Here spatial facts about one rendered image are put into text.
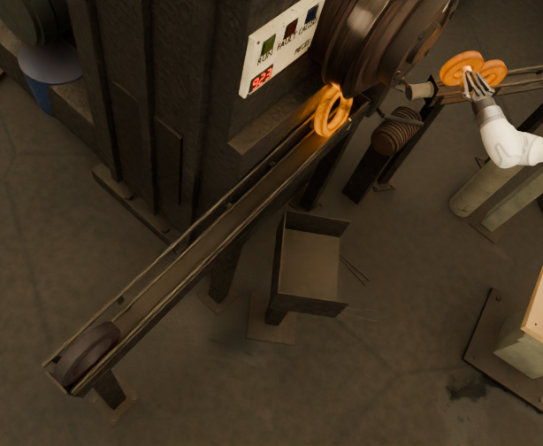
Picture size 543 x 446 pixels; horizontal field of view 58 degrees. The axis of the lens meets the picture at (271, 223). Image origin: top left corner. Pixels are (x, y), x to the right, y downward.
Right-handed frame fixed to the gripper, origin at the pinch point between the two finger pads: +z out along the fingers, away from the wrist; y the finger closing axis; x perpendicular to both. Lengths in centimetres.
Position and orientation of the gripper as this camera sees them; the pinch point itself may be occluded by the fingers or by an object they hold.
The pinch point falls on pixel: (463, 65)
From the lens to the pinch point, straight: 200.3
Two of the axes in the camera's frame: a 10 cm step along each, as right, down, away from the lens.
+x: 1.9, -4.0, -9.0
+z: -2.4, -9.0, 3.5
